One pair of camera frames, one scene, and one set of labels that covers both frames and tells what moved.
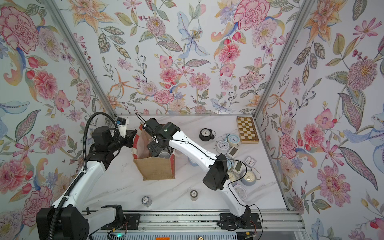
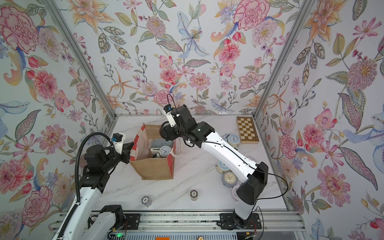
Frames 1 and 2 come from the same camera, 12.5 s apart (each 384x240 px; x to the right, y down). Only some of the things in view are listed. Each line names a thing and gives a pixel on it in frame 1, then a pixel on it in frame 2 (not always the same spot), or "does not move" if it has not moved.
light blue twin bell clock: (233, 140) does not move
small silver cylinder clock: (146, 201) does not move
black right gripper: (154, 149) -> (170, 132)
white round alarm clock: (164, 154) does not move
